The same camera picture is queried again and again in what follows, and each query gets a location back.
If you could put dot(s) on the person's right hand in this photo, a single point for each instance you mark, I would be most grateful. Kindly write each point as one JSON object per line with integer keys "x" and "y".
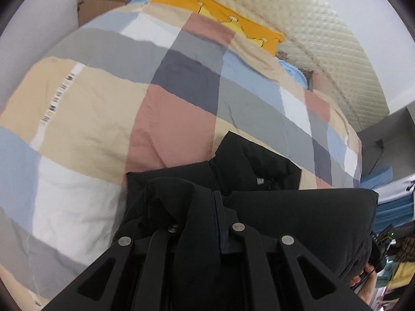
{"x": 363, "y": 285}

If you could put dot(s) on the cream quilted headboard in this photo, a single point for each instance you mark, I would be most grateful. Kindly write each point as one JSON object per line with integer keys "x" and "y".
{"x": 324, "y": 39}

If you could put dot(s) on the pink pillow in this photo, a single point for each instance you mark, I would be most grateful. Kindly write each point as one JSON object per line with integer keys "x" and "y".
{"x": 316, "y": 81}

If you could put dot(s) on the patchwork checked blanket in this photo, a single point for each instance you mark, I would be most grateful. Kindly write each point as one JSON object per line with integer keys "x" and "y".
{"x": 97, "y": 103}

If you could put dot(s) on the yellow cloth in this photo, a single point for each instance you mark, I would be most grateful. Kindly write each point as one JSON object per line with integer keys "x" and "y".
{"x": 399, "y": 275}

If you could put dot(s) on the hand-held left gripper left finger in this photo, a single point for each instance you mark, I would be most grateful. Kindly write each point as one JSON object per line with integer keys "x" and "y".
{"x": 149, "y": 265}

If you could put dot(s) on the blue curtain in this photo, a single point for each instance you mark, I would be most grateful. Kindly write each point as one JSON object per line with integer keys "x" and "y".
{"x": 395, "y": 212}

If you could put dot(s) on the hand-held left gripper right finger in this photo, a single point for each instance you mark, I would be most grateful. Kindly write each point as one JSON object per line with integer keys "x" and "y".
{"x": 256, "y": 265}

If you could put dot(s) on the blue hanging garment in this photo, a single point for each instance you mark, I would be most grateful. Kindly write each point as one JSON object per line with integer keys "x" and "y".
{"x": 377, "y": 178}

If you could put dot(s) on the black puffer jacket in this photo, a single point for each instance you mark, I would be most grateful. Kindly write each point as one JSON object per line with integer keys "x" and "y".
{"x": 308, "y": 213}

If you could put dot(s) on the black wardrobe hook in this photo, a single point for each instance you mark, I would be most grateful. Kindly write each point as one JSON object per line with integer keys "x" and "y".
{"x": 409, "y": 185}

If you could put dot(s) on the blue fuzzy cloth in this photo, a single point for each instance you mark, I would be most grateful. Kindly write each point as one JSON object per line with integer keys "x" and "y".
{"x": 293, "y": 71}

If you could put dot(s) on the yellow pillow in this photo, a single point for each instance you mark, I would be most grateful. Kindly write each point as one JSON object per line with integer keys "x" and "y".
{"x": 220, "y": 13}

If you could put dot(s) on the grey wardrobe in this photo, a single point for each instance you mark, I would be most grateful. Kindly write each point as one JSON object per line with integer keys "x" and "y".
{"x": 398, "y": 142}

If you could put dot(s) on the dark wall socket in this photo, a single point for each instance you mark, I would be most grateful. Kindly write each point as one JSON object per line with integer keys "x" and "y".
{"x": 380, "y": 144}

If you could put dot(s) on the wooden nightstand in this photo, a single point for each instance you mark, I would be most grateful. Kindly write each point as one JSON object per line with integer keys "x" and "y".
{"x": 103, "y": 5}

